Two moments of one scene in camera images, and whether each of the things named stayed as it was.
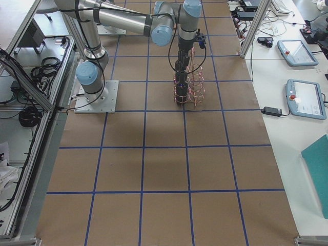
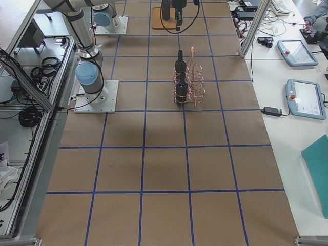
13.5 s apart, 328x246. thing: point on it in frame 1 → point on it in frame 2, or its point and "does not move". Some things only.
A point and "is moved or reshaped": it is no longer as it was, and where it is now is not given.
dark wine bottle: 182,91 does not move
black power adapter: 272,111 does not move
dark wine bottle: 180,68 does not move
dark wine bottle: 181,79 is moved or reshaped
